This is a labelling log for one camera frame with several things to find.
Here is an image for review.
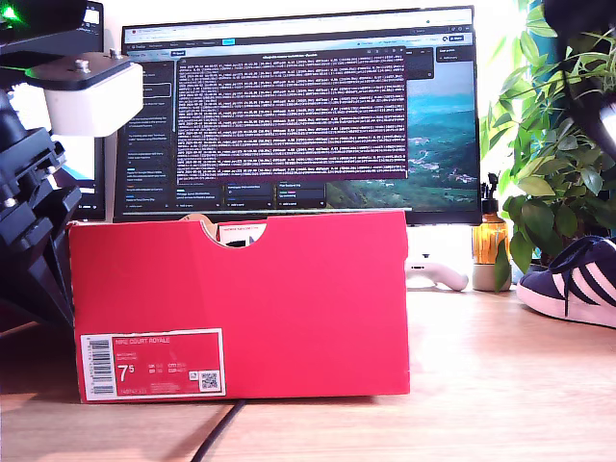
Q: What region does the red Nike shoebox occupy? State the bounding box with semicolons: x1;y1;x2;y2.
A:
65;209;411;404

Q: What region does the small black computer monitor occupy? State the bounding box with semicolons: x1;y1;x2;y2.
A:
47;0;107;222

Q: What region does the brown cardboard insert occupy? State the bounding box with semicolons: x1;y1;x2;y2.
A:
180;214;220;242

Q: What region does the white printed paper sheet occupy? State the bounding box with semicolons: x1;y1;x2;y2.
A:
217;223;269;246

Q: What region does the large black computer monitor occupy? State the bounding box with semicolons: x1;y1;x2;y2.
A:
113;5;483;227

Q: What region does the white handheld controller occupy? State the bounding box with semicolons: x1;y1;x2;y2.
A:
406;252;471;293

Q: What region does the small white pot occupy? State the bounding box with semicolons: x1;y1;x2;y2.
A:
471;262;512;293

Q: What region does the amber pump bottle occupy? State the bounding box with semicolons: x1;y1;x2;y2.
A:
474;172;510;266

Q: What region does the green leafy houseplant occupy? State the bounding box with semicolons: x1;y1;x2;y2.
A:
485;0;616;280

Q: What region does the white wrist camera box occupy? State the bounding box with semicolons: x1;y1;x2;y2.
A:
26;47;145;140
595;98;616;143

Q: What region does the black cable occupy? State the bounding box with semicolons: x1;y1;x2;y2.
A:
194;398;247;462

